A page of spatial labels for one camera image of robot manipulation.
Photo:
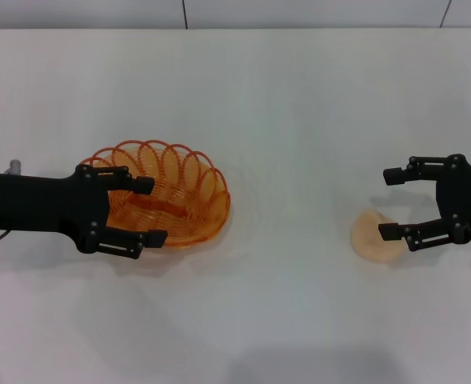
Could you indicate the orange woven plastic basket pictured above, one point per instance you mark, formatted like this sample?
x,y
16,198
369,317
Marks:
x,y
195,192

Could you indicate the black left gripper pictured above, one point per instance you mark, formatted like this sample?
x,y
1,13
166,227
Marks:
x,y
39,202

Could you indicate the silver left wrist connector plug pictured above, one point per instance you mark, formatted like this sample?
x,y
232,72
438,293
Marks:
x,y
14,166

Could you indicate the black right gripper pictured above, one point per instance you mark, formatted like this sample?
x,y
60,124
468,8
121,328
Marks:
x,y
465,200

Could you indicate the beige bread slice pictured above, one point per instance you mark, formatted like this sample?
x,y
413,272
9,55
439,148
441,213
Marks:
x,y
365,236

